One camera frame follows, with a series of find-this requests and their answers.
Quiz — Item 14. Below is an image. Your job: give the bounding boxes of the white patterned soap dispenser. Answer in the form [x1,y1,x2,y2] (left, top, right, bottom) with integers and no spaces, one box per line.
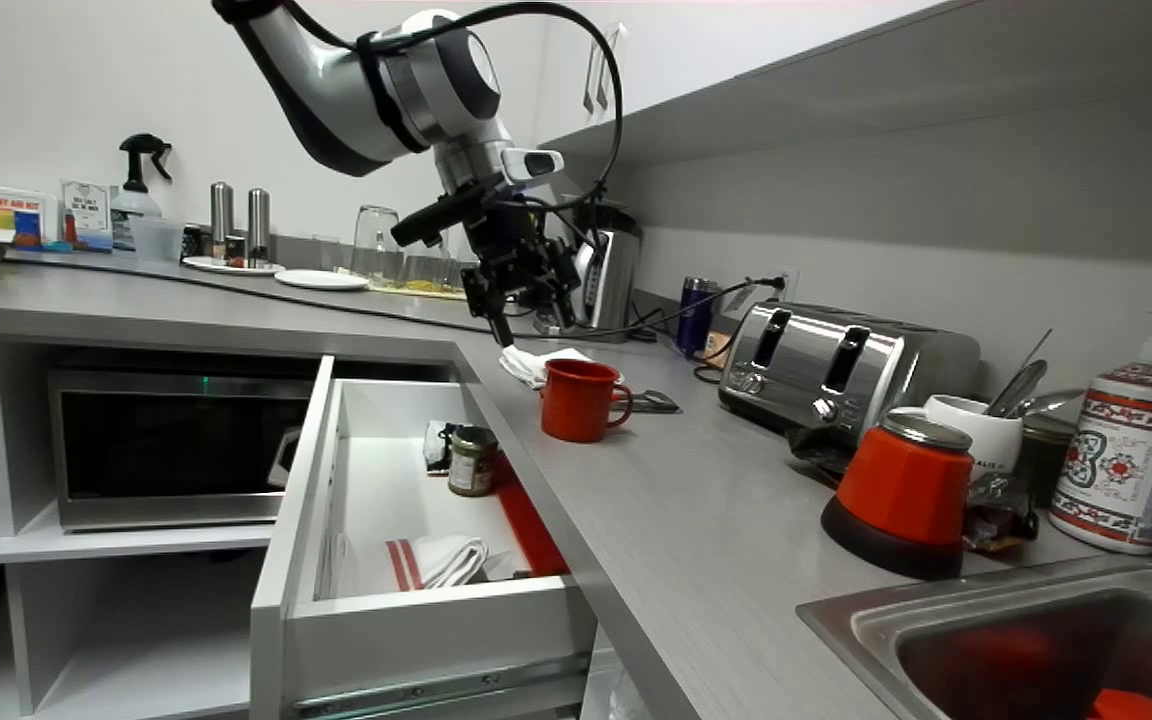
[1048,336,1152,556]

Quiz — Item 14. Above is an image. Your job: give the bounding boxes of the dark blue can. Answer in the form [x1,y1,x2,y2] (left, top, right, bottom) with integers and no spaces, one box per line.
[676,281,714,357]

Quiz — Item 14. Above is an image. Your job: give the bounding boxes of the white folded napkin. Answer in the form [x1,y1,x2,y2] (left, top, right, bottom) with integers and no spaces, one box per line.
[501,345,576,392]

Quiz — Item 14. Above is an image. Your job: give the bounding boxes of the red enamel mug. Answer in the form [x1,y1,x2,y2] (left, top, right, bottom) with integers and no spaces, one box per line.
[538,361,630,442]

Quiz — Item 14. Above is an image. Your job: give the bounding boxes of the white upper cabinet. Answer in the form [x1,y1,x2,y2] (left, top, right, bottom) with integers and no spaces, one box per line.
[533,0,938,139]

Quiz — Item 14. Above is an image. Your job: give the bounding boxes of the stainless steel microwave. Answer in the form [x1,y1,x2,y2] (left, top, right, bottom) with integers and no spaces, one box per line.
[47,370,313,530]

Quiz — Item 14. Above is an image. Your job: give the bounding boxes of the white plate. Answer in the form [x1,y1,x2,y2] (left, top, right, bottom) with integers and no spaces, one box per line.
[277,266,373,293]

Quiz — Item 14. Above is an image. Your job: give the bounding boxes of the small glass jar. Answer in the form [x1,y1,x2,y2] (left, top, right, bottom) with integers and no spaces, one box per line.
[445,424,497,497]

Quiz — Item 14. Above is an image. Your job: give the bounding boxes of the clear spray bottle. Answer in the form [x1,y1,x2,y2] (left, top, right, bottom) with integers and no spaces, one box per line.
[111,133,172,259]

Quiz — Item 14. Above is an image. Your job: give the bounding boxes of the stainless steel sink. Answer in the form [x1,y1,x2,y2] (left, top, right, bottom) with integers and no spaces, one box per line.
[801,559,1152,720]

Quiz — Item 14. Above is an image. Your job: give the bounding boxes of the red ceramic jar with lid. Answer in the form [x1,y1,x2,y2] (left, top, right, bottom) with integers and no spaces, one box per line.
[819,412,972,581]

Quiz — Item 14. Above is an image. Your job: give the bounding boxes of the silver four-slot toaster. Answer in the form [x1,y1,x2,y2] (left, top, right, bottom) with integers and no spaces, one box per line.
[719,302,980,435]

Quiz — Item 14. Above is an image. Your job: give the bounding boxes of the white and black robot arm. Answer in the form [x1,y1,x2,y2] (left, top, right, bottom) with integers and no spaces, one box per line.
[211,0,579,345]

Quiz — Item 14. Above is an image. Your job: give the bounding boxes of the white utensil cup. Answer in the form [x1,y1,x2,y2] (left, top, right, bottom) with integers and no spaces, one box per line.
[922,392,1020,476]

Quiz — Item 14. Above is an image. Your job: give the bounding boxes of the white top drawer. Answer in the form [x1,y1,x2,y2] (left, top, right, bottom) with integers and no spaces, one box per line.
[250,357,593,720]

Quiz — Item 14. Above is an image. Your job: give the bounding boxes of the steel salt shaker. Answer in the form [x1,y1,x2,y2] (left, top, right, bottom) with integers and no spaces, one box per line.
[209,179,232,259]

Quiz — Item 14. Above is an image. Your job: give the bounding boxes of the upturned drinking glass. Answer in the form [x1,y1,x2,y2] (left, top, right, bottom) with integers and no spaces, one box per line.
[351,205,403,284]

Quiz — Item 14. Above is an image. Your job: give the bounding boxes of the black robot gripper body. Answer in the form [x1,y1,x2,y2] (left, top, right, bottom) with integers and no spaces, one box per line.
[459,184,569,299]

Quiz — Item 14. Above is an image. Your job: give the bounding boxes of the striped folded cloth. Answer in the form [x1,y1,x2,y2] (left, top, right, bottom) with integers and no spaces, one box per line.
[384,534,524,593]

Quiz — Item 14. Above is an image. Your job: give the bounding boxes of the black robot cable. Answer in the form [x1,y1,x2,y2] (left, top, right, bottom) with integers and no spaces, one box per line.
[281,0,629,214]

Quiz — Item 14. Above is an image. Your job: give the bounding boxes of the steel pepper shaker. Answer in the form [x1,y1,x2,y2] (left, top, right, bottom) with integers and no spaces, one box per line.
[242,188,268,259]

